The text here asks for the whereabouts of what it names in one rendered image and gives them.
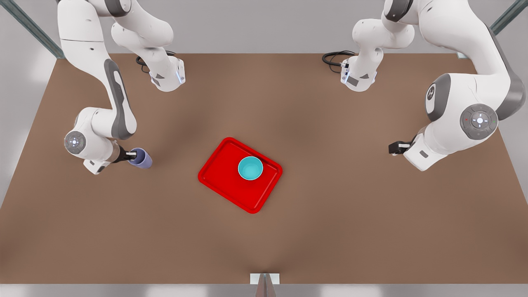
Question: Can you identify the purple cup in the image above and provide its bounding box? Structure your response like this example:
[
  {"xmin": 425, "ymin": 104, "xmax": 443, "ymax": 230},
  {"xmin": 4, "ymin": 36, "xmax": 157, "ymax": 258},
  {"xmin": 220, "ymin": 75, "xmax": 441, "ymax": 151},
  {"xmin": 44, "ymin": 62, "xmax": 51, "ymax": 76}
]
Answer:
[{"xmin": 127, "ymin": 148, "xmax": 153, "ymax": 170}]

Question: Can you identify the red tray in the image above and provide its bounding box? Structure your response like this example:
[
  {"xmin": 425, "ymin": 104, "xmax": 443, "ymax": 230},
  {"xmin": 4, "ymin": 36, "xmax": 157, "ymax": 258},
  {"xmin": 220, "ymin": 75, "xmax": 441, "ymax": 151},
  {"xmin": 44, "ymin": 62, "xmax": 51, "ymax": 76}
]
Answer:
[{"xmin": 198, "ymin": 137, "xmax": 283, "ymax": 214}]

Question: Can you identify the teal bowl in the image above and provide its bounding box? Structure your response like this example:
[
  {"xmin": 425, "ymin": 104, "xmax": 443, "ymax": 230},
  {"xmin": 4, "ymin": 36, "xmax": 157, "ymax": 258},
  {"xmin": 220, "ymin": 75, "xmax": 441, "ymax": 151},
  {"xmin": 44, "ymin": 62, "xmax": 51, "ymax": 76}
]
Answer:
[{"xmin": 238, "ymin": 156, "xmax": 264, "ymax": 181}]

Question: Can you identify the black cable loop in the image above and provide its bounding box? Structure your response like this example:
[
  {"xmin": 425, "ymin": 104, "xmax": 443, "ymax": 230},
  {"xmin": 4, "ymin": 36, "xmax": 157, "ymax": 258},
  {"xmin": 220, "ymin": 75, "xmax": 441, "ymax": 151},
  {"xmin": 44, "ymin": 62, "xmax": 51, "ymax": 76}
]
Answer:
[
  {"xmin": 322, "ymin": 50, "xmax": 358, "ymax": 75},
  {"xmin": 136, "ymin": 50, "xmax": 178, "ymax": 74}
]

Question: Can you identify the silver frame post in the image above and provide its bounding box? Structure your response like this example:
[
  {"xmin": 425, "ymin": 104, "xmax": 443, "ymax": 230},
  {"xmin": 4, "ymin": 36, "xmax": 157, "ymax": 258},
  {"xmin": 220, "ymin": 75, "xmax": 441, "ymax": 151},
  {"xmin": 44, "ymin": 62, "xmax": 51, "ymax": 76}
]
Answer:
[
  {"xmin": 7, "ymin": 0, "xmax": 65, "ymax": 59},
  {"xmin": 250, "ymin": 273, "xmax": 281, "ymax": 297},
  {"xmin": 456, "ymin": 0, "xmax": 528, "ymax": 59}
]

